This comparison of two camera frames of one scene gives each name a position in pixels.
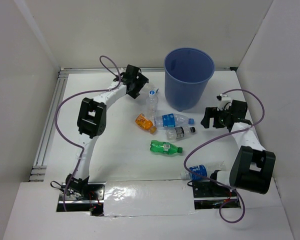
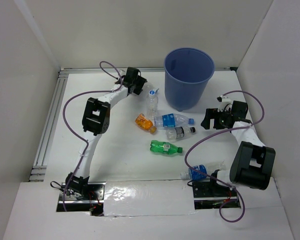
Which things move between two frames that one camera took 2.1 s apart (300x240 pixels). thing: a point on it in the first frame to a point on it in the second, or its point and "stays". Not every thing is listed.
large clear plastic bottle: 151,88 to 152,94
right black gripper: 206,121 stays
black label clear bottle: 180,132 stays
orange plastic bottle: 146,124 stays
